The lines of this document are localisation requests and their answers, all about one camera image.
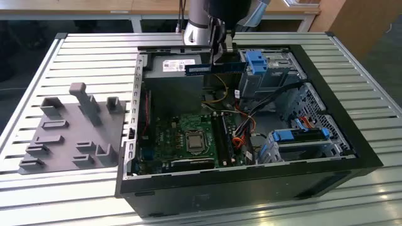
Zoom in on metal disk bay cage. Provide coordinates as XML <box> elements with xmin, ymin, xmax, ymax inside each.
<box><xmin>260</xmin><ymin>129</ymin><xmax>353</xmax><ymax>163</ymax></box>
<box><xmin>240</xmin><ymin>50</ymin><xmax>308</xmax><ymax>100</ymax></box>

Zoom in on blue disk carrier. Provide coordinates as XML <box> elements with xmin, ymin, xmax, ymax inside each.
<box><xmin>272</xmin><ymin>129</ymin><xmax>332</xmax><ymax>143</ymax></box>
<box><xmin>246</xmin><ymin>51</ymin><xmax>269</xmax><ymax>75</ymax></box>

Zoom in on orange and red wires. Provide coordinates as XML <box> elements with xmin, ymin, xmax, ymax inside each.
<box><xmin>233</xmin><ymin>137</ymin><xmax>253</xmax><ymax>149</ymax></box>

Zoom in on metal CPU socket cover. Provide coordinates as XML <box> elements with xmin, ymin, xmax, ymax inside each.
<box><xmin>185</xmin><ymin>131</ymin><xmax>208</xmax><ymax>154</ymax></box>

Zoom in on black graphics card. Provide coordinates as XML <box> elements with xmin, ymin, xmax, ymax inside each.
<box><xmin>170</xmin><ymin>158</ymin><xmax>217</xmax><ymax>172</ymax></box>

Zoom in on black open PC case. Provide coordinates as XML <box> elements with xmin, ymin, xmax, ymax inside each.
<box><xmin>114</xmin><ymin>43</ymin><xmax>385</xmax><ymax>218</ymax></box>

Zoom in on silver CPU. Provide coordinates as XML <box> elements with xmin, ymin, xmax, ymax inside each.
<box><xmin>188</xmin><ymin>136</ymin><xmax>204</xmax><ymax>150</ymax></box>

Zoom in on grey parts rack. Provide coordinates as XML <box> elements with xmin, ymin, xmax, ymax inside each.
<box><xmin>19</xmin><ymin>82</ymin><xmax>127</xmax><ymax>176</ymax></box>

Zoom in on thin red wire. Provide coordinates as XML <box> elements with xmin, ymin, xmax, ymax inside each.
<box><xmin>141</xmin><ymin>98</ymin><xmax>151</xmax><ymax>140</ymax></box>

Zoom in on black hanging cables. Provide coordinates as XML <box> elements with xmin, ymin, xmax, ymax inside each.
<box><xmin>177</xmin><ymin>0</ymin><xmax>186</xmax><ymax>32</ymax></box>

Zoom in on yellow wire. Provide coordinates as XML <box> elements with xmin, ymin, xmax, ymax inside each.
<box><xmin>201</xmin><ymin>73</ymin><xmax>230</xmax><ymax>105</ymax></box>

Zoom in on grey power supply unit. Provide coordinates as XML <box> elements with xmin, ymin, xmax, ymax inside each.
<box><xmin>143</xmin><ymin>53</ymin><xmax>208</xmax><ymax>114</ymax></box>

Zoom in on wooden cabinet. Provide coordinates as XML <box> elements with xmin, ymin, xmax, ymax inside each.
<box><xmin>309</xmin><ymin>0</ymin><xmax>402</xmax><ymax>62</ymax></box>

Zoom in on dark installed RAM stick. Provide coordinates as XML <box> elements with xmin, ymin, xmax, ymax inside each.
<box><xmin>221</xmin><ymin>114</ymin><xmax>237</xmax><ymax>166</ymax></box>

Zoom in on wooden desk white frame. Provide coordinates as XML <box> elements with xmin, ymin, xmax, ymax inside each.
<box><xmin>0</xmin><ymin>0</ymin><xmax>322</xmax><ymax>32</ymax></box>

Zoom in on green motherboard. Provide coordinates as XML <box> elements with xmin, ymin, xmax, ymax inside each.
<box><xmin>138</xmin><ymin>112</ymin><xmax>253</xmax><ymax>170</ymax></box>

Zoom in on black cable bundle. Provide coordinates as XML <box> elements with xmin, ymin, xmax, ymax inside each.
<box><xmin>248</xmin><ymin>82</ymin><xmax>308</xmax><ymax>119</ymax></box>

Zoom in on blue flat data cable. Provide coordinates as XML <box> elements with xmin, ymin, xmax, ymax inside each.
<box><xmin>296</xmin><ymin>117</ymin><xmax>310</xmax><ymax>131</ymax></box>

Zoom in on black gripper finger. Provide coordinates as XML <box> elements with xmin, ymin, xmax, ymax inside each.
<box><xmin>225</xmin><ymin>30</ymin><xmax>237</xmax><ymax>54</ymax></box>
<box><xmin>209</xmin><ymin>19</ymin><xmax>228</xmax><ymax>65</ymax></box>

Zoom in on blue RAM stick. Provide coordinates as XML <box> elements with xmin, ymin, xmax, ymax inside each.
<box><xmin>185</xmin><ymin>61</ymin><xmax>248</xmax><ymax>76</ymax></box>

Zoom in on black empty RAM slot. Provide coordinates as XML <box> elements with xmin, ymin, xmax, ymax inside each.
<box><xmin>210</xmin><ymin>113</ymin><xmax>225</xmax><ymax>167</ymax></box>

